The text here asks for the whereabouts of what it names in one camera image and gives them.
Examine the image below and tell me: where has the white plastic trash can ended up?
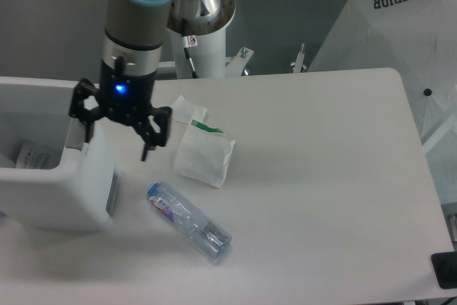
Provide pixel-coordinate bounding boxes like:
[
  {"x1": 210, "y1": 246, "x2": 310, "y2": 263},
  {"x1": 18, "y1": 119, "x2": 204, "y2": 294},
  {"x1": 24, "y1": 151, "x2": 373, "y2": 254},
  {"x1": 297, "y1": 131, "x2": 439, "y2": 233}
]
[{"x1": 1, "y1": 76, "x2": 121, "y2": 231}]

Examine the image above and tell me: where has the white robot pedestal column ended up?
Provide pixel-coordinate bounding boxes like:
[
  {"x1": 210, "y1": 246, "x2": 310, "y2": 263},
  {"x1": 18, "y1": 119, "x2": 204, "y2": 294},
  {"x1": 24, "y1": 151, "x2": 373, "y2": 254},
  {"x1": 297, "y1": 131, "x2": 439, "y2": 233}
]
[{"x1": 166, "y1": 0, "x2": 237, "y2": 79}]

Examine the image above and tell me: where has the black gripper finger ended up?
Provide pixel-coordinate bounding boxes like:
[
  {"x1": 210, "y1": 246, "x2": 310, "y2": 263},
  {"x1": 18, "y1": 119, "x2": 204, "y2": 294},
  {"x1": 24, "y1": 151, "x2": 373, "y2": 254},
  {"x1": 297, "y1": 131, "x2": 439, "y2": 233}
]
[
  {"x1": 69, "y1": 78, "x2": 101, "y2": 143},
  {"x1": 134, "y1": 105, "x2": 172, "y2": 161}
]

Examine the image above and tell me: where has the white umbrella with lettering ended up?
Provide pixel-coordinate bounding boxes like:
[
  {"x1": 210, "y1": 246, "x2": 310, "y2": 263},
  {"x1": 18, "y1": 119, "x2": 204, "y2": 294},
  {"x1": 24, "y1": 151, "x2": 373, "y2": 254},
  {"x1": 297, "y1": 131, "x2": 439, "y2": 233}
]
[{"x1": 310, "y1": 0, "x2": 456, "y2": 204}]

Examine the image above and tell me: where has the label card inside trash can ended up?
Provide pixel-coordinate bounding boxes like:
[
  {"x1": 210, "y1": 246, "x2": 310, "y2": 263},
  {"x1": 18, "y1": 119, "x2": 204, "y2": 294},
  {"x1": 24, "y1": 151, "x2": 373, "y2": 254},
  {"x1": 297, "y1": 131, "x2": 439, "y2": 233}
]
[{"x1": 16, "y1": 141, "x2": 54, "y2": 169}]

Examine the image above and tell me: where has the green plastic strip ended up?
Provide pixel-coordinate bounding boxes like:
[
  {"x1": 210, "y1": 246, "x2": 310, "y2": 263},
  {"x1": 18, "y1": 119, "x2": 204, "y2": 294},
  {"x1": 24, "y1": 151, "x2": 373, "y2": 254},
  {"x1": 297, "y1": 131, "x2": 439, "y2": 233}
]
[{"x1": 190, "y1": 119, "x2": 223, "y2": 134}]

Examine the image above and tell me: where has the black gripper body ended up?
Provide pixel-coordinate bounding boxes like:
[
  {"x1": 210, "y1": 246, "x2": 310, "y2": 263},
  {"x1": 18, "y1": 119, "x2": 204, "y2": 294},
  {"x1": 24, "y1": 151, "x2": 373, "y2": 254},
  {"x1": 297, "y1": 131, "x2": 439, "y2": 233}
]
[{"x1": 96, "y1": 61, "x2": 156, "y2": 126}]

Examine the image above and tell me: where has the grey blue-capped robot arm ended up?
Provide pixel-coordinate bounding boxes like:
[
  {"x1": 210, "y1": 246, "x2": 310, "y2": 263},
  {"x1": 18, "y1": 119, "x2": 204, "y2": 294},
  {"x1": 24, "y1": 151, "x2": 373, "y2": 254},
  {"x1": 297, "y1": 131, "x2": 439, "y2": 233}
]
[{"x1": 69, "y1": 0, "x2": 236, "y2": 153}]

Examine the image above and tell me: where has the clear plastic water bottle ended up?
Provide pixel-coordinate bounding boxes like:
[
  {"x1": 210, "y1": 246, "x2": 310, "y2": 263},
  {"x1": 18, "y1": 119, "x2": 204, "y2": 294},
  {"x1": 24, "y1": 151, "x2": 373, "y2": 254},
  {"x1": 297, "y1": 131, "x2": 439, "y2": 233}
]
[{"x1": 146, "y1": 181, "x2": 232, "y2": 260}]

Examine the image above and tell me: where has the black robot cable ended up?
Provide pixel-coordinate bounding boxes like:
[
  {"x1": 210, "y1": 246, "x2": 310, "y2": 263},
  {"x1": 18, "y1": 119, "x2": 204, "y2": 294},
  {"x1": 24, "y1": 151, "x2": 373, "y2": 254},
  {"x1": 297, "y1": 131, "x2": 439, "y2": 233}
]
[{"x1": 180, "y1": 19, "x2": 199, "y2": 79}]

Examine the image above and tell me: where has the small white paper wrapper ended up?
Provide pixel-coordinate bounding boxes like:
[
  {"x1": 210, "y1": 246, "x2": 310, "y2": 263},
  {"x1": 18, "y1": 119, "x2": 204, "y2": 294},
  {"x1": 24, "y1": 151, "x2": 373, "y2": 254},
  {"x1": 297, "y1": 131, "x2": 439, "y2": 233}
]
[{"x1": 171, "y1": 95, "x2": 207, "y2": 124}]

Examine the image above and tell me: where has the white metal base frame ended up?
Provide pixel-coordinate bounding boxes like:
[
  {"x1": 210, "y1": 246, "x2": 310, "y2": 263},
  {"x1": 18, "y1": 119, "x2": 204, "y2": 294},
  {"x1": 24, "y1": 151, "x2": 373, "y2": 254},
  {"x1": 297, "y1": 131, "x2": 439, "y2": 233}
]
[{"x1": 158, "y1": 42, "x2": 308, "y2": 80}]

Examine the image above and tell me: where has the white plastic bag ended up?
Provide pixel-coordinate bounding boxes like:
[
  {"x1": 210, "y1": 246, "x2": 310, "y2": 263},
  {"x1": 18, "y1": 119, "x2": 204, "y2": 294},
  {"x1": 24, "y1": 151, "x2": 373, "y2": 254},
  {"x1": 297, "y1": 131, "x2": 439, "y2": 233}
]
[{"x1": 174, "y1": 124, "x2": 235, "y2": 189}]

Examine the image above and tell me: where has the black device at table edge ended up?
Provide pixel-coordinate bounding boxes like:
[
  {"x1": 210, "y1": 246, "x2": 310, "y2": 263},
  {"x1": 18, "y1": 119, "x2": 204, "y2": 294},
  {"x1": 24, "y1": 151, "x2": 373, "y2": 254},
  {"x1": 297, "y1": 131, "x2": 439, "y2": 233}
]
[{"x1": 431, "y1": 251, "x2": 456, "y2": 289}]

